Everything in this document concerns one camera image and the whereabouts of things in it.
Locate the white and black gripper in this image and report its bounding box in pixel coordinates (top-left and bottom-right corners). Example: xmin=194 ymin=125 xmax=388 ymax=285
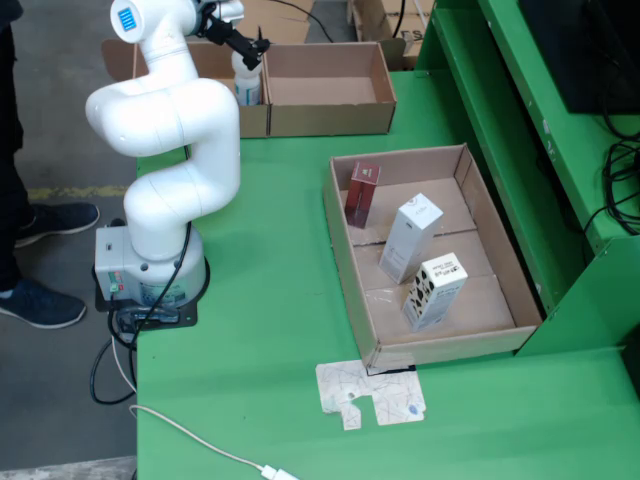
xmin=197 ymin=0 xmax=272 ymax=71

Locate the white bottle with teal label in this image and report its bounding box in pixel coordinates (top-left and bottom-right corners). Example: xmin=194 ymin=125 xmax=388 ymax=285
xmin=230 ymin=49 xmax=264 ymax=107

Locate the grey robot base unit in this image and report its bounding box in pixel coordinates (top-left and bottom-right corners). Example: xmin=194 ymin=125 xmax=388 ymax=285
xmin=93 ymin=217 xmax=212 ymax=321

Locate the open brown cardboard box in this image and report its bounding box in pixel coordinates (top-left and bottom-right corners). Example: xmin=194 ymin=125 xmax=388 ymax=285
xmin=102 ymin=38 xmax=272 ymax=139
xmin=262 ymin=39 xmax=409 ymax=137

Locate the printed brown cardboard box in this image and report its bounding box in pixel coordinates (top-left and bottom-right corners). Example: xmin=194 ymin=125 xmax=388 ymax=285
xmin=347 ymin=0 xmax=436 ymax=71

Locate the cow print hand cream box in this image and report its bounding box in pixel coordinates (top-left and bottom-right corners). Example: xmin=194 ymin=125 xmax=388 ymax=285
xmin=402 ymin=252 xmax=469 ymax=333

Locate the shallow cardboard tray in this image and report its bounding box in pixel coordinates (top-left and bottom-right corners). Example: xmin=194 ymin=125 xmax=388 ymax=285
xmin=322 ymin=142 xmax=545 ymax=371

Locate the dark red carton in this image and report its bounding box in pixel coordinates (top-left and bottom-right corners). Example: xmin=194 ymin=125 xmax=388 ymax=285
xmin=343 ymin=160 xmax=382 ymax=230

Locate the tall white carton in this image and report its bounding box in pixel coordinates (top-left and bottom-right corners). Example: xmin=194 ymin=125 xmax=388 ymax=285
xmin=378 ymin=193 xmax=445 ymax=285

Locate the dark blue sneaker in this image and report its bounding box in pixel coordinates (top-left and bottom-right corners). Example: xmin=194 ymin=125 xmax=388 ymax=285
xmin=13 ymin=202 xmax=100 ymax=249
xmin=0 ymin=277 xmax=87 ymax=330

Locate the black trouser leg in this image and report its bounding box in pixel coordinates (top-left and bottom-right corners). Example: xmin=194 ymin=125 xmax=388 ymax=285
xmin=0 ymin=239 xmax=24 ymax=294
xmin=0 ymin=0 xmax=37 ymax=241

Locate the green metal shelf unit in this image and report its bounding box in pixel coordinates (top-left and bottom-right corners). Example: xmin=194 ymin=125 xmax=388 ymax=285
xmin=414 ymin=0 xmax=640 ymax=359

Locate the black monitor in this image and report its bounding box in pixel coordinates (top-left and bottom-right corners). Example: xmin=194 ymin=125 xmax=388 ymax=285
xmin=517 ymin=0 xmax=640 ymax=115

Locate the white patterned paper cutout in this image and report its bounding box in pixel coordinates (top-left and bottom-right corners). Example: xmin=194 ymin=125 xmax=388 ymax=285
xmin=314 ymin=358 xmax=428 ymax=432

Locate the black cable over boxes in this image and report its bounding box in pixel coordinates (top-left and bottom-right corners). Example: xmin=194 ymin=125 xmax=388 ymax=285
xmin=277 ymin=0 xmax=407 ymax=44

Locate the long black robot cable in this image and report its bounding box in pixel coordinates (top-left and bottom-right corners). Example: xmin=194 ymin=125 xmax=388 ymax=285
xmin=134 ymin=144 xmax=195 ymax=329

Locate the black looped power cable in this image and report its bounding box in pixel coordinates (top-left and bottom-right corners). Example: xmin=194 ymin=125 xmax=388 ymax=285
xmin=89 ymin=339 xmax=137 ymax=406

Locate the black cable bundle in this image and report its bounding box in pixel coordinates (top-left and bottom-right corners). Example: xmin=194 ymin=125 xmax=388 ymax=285
xmin=582 ymin=74 xmax=640 ymax=241

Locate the white cable with adapter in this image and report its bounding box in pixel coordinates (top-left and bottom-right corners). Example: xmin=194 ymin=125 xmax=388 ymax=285
xmin=109 ymin=335 xmax=301 ymax=480

